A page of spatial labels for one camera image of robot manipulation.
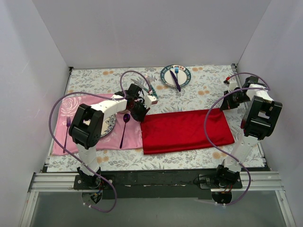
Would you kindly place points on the purple knife on plate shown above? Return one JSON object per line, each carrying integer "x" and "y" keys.
{"x": 175, "y": 80}

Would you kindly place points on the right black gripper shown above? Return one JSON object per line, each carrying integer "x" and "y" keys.
{"x": 227, "y": 101}

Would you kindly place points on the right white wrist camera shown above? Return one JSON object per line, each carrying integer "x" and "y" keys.
{"x": 231, "y": 85}

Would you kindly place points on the red cloth napkin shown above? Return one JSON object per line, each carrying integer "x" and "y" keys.
{"x": 182, "y": 131}

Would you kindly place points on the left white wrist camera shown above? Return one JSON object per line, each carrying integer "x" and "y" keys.
{"x": 150, "y": 100}

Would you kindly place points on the pink floral placemat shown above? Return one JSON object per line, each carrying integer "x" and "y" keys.
{"x": 69, "y": 106}

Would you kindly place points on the purple spoon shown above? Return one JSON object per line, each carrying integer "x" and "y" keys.
{"x": 126, "y": 119}

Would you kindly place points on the white plate blue rim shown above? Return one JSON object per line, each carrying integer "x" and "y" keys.
{"x": 184, "y": 76}

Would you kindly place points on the blue fork on plate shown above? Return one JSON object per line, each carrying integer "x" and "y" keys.
{"x": 176, "y": 72}

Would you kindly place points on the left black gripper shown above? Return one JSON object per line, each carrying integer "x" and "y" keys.
{"x": 139, "y": 113}

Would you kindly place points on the teal handled knife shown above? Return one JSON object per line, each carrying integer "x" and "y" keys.
{"x": 144, "y": 88}

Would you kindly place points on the blue floral plate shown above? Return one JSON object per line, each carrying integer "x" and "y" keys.
{"x": 108, "y": 125}

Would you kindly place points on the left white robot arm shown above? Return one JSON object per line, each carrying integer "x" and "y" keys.
{"x": 86, "y": 126}

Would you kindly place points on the purple fork on placemat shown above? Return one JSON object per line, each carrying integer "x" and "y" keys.
{"x": 68, "y": 123}

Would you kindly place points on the teal handled fork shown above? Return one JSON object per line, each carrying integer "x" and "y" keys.
{"x": 150, "y": 86}

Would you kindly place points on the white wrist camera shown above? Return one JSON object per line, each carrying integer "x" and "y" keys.
{"x": 150, "y": 100}
{"x": 231, "y": 85}

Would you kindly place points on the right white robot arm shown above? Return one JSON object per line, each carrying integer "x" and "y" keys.
{"x": 258, "y": 123}

